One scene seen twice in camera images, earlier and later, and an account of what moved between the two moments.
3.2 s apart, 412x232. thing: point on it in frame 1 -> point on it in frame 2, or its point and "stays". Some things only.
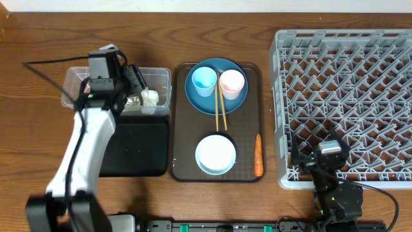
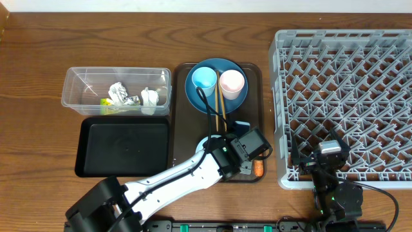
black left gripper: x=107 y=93 -> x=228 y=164
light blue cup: x=204 y=79 stays
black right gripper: x=308 y=164 stays
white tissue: x=150 y=100 stays
